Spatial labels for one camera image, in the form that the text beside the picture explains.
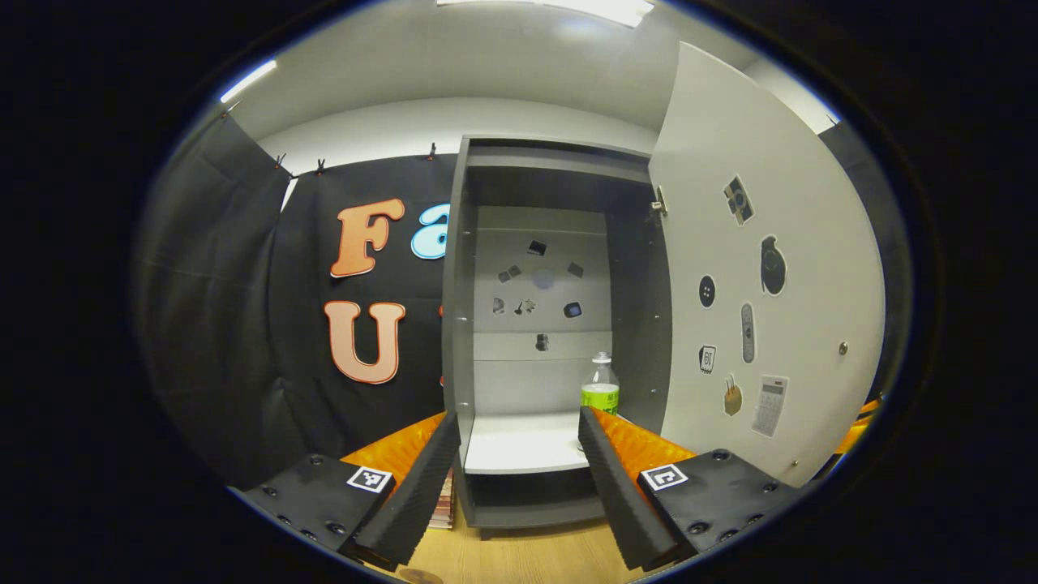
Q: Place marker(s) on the row of backdrop clips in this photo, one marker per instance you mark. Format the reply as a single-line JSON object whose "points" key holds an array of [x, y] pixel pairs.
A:
{"points": [[319, 166]]}

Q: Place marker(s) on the grey cabinet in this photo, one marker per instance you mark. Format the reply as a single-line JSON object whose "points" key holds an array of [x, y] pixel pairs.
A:
{"points": [[458, 324]]}

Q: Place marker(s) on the round brown coaster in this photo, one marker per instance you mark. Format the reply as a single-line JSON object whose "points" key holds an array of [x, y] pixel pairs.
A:
{"points": [[422, 577]]}

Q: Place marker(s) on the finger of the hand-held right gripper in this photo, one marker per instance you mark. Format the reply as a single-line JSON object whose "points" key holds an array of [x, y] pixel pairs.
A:
{"points": [[859, 422]]}

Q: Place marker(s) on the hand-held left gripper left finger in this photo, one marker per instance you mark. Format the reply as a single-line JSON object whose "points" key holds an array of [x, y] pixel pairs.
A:
{"points": [[422, 495]]}

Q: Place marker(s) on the wide ceiling light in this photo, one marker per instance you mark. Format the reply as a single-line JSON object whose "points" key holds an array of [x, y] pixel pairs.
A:
{"points": [[600, 8]]}

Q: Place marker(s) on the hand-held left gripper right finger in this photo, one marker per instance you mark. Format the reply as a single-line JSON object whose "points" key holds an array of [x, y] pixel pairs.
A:
{"points": [[616, 503]]}

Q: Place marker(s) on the long ceiling light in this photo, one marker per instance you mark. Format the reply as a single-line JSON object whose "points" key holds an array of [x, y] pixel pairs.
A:
{"points": [[247, 81]]}

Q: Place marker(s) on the stack of books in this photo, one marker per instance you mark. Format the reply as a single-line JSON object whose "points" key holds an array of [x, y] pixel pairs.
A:
{"points": [[444, 507]]}

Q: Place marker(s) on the clear bottle with green label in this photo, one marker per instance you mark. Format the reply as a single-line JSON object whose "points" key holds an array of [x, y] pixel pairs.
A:
{"points": [[600, 397]]}

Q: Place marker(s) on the black backdrop cloth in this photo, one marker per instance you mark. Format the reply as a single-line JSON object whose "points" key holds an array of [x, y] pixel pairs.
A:
{"points": [[227, 324]]}

